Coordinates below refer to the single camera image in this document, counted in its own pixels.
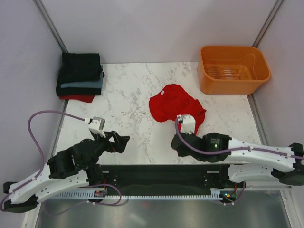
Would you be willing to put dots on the aluminium frame rail right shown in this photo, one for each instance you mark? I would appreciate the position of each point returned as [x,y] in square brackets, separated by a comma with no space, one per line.
[268,22]

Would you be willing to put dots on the folded dark red t shirt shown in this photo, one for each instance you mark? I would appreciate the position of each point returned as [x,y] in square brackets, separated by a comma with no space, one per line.
[82,98]

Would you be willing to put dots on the white slotted cable duct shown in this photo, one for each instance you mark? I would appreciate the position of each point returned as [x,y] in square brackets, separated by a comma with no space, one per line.
[94,195]

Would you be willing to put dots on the aluminium frame post left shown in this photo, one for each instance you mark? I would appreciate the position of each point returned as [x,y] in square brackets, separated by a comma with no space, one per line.
[50,24]

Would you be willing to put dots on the orange plastic basket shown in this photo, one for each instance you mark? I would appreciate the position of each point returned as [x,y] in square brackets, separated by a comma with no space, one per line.
[231,70]

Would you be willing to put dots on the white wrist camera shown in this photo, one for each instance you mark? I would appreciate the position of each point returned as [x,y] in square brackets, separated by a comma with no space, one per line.
[186,124]
[96,126]

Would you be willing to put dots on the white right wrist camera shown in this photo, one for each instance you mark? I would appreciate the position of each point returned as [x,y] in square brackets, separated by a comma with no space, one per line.
[186,124]

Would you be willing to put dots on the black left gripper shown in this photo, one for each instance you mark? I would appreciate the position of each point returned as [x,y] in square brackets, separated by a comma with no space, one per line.
[121,140]

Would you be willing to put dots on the bright red t shirt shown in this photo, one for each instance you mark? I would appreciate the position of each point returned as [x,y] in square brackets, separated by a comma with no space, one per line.
[172,101]

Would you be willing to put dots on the folded black t shirt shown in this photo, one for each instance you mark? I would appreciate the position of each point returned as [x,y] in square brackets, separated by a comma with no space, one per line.
[80,67]
[76,91]

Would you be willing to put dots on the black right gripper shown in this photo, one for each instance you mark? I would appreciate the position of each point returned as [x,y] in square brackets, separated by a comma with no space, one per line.
[181,154]

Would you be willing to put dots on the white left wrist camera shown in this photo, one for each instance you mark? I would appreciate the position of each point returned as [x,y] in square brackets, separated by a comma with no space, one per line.
[96,126]

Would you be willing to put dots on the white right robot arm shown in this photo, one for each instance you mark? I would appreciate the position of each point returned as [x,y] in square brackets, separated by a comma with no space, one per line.
[246,161]

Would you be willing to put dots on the folded grey t shirt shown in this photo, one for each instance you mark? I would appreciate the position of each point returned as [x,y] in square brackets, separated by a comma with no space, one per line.
[87,84]

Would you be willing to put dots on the folded black t shirt top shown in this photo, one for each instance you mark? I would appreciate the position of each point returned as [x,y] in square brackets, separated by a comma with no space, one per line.
[80,67]

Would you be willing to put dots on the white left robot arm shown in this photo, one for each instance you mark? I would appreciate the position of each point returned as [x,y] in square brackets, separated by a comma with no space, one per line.
[73,168]

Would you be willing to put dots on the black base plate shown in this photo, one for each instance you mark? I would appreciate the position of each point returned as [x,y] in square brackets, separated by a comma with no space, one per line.
[168,179]

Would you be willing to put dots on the folded black t shirt lower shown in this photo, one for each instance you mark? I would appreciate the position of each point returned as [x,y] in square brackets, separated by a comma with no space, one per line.
[76,91]

